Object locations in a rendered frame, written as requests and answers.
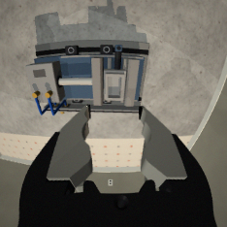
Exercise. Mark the grey block with rectangular pocket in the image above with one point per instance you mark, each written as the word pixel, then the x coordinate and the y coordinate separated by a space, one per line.
pixel 115 80

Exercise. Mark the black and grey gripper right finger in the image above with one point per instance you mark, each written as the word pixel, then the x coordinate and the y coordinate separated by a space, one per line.
pixel 173 168

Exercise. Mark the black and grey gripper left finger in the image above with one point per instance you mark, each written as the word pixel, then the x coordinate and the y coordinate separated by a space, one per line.
pixel 62 166

